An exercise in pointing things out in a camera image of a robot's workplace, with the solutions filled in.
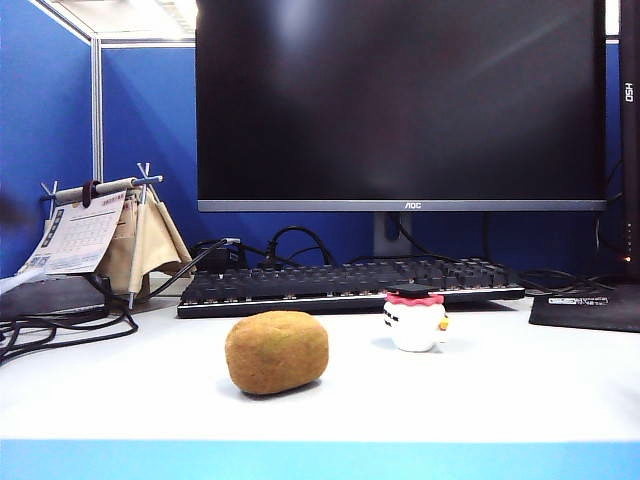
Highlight brown kiwi fruit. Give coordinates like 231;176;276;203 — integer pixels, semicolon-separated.
224;309;330;397

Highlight white doll with flat head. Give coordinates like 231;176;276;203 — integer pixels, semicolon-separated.
382;283;450;354

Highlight black flat pad with label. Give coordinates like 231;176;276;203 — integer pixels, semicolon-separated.
528;279;640;334

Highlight black flat notebook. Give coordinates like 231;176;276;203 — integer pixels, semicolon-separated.
0;274;109;322

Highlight black mechanical keyboard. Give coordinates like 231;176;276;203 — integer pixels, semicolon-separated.
176;256;526;320

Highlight grey monitor stand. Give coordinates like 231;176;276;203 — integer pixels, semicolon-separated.
373;211;416;259

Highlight black usb hub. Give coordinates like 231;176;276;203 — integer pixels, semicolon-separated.
192;238;247;276

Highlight black AOC computer monitor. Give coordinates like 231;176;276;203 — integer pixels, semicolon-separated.
194;0;609;214

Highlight beige tent-shaped calendar stand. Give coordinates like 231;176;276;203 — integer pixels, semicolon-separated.
39;161;194;309

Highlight white calendar sheet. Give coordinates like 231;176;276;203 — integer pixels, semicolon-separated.
17;189;127;278

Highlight black HSD monitor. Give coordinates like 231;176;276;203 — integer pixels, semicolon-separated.
618;0;640;279

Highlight black looped cable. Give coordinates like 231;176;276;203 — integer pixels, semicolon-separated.
258;225;337;269

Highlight black hub cable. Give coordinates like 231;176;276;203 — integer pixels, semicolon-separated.
143;238;229;302

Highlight black cable bundle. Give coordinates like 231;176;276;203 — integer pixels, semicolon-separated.
0;277;140;367

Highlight black thin desk cables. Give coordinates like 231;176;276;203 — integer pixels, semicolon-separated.
519;266;617;297

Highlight grey partition frame post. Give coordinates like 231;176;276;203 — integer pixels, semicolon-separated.
90;36;104;184

